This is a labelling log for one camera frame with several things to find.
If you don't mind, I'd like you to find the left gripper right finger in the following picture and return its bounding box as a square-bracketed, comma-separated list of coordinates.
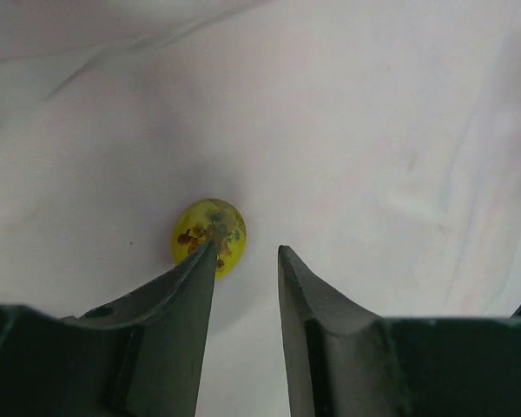
[278, 246, 521, 416]

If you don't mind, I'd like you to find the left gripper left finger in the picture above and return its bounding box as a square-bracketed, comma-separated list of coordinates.
[0, 243, 216, 416]

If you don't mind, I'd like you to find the yellow round brooch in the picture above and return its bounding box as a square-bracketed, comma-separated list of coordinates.
[170, 199, 247, 279]

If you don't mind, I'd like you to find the pink garment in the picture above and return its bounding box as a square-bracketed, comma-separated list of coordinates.
[0, 1, 521, 416]

